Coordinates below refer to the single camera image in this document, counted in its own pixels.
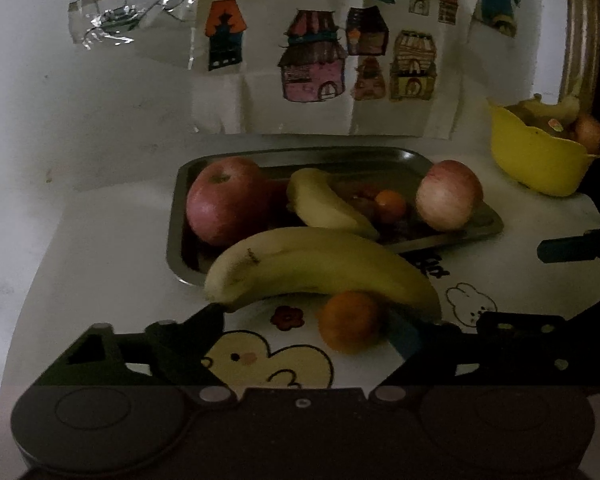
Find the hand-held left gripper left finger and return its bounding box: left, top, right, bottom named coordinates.
left=44, top=302, right=239, bottom=407

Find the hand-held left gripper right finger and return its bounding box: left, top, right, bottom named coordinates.
left=369, top=312, right=581, bottom=406

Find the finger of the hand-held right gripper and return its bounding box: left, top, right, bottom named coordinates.
left=537, top=236, right=600, bottom=264
left=476, top=311, right=571, bottom=372

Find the orange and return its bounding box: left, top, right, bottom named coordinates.
left=318, top=290, right=384, bottom=354

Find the metal tray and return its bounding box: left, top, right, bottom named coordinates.
left=166, top=147, right=505, bottom=287

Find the long banana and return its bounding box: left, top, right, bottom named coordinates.
left=203, top=226, right=444, bottom=326

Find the pale pink apple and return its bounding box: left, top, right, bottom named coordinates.
left=414, top=159, right=484, bottom=232

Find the cherry tomato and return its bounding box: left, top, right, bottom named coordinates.
left=374, top=189, right=408, bottom=224

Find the dark red jujube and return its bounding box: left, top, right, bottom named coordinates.
left=347, top=196, right=378, bottom=221

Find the short banana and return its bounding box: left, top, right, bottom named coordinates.
left=285, top=168, right=381, bottom=241

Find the yellow plastic basket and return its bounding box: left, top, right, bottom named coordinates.
left=487, top=100, right=600, bottom=197

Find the white cartoon print tablecloth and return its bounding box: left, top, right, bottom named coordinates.
left=0, top=147, right=600, bottom=391

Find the round reddish fruit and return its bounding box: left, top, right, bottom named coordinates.
left=574, top=114, right=600, bottom=154

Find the green fruit with sticker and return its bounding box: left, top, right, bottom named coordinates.
left=534, top=116, right=579, bottom=142

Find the dark red apple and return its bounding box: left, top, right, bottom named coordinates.
left=185, top=156, right=274, bottom=247

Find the banana in basket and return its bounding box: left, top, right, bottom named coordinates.
left=516, top=93, right=582, bottom=122

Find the clear plastic foil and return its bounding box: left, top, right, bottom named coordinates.
left=67, top=0, right=203, bottom=51

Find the golden round frame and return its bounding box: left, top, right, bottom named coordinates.
left=557, top=0, right=600, bottom=111

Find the house drawings wall poster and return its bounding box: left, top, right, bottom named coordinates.
left=187, top=0, right=473, bottom=140

